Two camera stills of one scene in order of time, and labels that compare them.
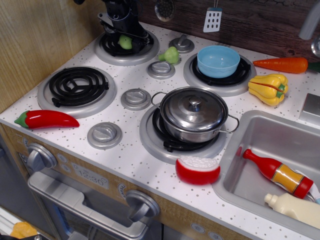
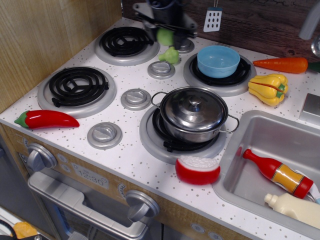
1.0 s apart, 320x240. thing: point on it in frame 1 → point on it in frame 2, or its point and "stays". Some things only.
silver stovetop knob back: [184, 45] stays
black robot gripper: [123, 17] → [170, 14]
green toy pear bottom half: [125, 42] → [165, 37]
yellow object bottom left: [23, 229] stays
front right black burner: [163, 148] stays
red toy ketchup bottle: [283, 175] stays
